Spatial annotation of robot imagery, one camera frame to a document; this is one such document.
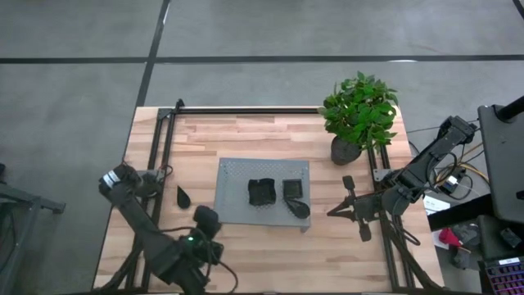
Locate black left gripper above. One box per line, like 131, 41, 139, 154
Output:
182, 204, 225, 267

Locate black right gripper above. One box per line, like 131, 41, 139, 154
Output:
327, 175, 388, 243

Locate teardrop black plate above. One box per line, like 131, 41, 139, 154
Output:
176, 184, 192, 210
283, 197, 311, 220

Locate small square black plate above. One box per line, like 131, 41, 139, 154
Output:
282, 178, 305, 200

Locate wavy square black plate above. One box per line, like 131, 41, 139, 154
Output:
247, 177, 278, 207

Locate grey perforated metal shelf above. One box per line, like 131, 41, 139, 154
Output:
211, 157, 312, 234

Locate dark round plant pot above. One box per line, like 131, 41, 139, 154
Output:
330, 135, 364, 166

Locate white paper sheet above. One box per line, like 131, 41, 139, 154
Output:
422, 194, 451, 216

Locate green leafy plant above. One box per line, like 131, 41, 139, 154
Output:
317, 70, 400, 153

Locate red object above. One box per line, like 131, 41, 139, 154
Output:
437, 227, 463, 249

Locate small electronic box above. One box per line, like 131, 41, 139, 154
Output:
440, 174, 466, 196

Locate black beam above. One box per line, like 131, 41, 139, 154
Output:
427, 193, 495, 233

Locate black bag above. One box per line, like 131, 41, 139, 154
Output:
477, 215, 524, 261

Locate grey flat panel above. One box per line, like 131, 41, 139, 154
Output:
477, 104, 524, 225

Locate grey metal table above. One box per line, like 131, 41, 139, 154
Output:
0, 162, 66, 295

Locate backlit keyboard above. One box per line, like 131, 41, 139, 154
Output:
481, 256, 524, 295

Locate black pole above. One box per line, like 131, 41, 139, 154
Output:
494, 96, 524, 124

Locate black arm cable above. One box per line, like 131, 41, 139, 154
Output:
212, 260, 240, 294

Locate thin black cable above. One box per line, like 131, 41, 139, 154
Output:
407, 125, 443, 134

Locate black aluminium table frame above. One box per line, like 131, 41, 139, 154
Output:
93, 98, 445, 294

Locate yellow cable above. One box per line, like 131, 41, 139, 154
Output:
436, 141, 490, 185

